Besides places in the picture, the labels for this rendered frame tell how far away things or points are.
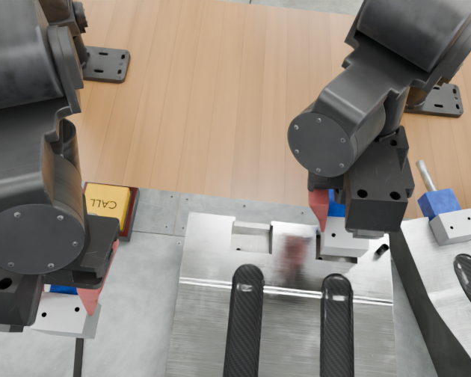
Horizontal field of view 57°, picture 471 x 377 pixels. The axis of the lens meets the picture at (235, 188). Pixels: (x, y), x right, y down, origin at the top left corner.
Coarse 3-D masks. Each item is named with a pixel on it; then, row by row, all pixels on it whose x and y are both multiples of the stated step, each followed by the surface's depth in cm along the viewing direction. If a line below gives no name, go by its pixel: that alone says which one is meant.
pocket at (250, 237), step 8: (232, 224) 57; (240, 224) 58; (248, 224) 58; (256, 224) 58; (264, 224) 58; (232, 232) 58; (240, 232) 58; (248, 232) 58; (256, 232) 58; (264, 232) 59; (272, 232) 56; (232, 240) 58; (240, 240) 58; (248, 240) 58; (256, 240) 58; (264, 240) 58; (272, 240) 55; (232, 248) 57; (240, 248) 57; (248, 248) 57; (256, 248) 57; (264, 248) 58
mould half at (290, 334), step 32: (192, 224) 55; (224, 224) 56; (288, 224) 56; (192, 256) 54; (224, 256) 54; (256, 256) 54; (288, 256) 54; (384, 256) 55; (192, 288) 52; (224, 288) 52; (288, 288) 53; (320, 288) 53; (352, 288) 53; (384, 288) 53; (192, 320) 51; (224, 320) 51; (288, 320) 51; (320, 320) 52; (384, 320) 52; (192, 352) 49; (224, 352) 49; (288, 352) 50; (384, 352) 51
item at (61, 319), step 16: (64, 288) 45; (48, 304) 43; (64, 304) 43; (80, 304) 43; (48, 320) 42; (64, 320) 42; (80, 320) 42; (96, 320) 47; (64, 336) 46; (80, 336) 45
